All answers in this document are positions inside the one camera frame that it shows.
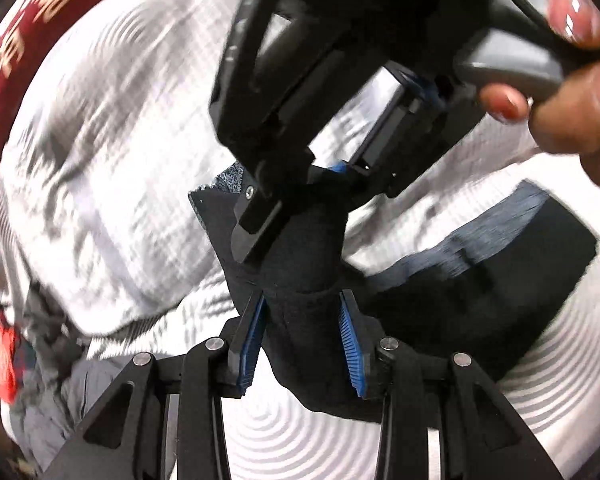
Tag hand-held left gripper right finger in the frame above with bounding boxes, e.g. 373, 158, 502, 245
339, 289, 563, 480

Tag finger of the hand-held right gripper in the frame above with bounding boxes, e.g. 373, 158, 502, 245
210, 0, 361, 263
330, 59, 487, 198

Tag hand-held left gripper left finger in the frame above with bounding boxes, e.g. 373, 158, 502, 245
45, 294, 268, 480

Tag black pants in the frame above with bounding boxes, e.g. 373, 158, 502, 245
187, 162, 598, 423

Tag person's right hand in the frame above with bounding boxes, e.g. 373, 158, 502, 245
479, 0, 600, 190

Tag grey white striped duvet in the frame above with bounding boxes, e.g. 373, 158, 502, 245
0, 0, 600, 480

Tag grey jacket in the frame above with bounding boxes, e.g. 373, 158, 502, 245
0, 280, 181, 480

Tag dark red gold print cloth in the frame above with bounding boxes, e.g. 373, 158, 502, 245
0, 0, 168, 211

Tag red printed cloth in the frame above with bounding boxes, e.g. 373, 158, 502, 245
0, 310, 21, 403

